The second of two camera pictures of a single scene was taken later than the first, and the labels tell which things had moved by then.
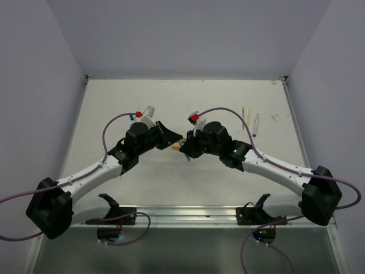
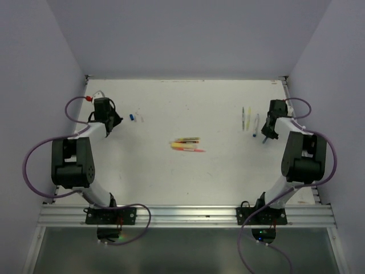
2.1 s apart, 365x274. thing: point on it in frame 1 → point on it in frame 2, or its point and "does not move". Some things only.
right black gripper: (190, 146) → (267, 132)
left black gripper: (170, 137) → (117, 119)
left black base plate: (120, 216) does not move
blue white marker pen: (255, 129) does not move
